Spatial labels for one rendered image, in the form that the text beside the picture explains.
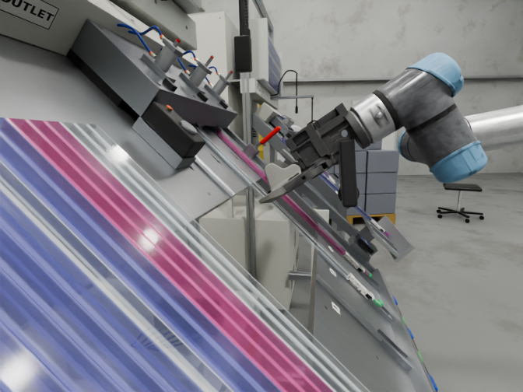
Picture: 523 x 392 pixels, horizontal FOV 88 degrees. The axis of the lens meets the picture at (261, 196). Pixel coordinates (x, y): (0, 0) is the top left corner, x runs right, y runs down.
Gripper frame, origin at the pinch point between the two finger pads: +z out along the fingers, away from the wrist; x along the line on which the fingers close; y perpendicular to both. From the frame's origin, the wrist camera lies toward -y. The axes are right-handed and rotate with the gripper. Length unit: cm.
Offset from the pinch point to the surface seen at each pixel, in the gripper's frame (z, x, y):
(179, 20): -1.0, -15.7, 46.3
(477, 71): -469, -877, -77
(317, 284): -2.2, 12.6, -13.6
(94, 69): 6.0, 16.8, 28.5
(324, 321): -2.5, 19.8, -14.9
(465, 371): -12, -73, -122
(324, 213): -1.3, -45.7, -18.7
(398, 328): -7.6, 3.7, -31.6
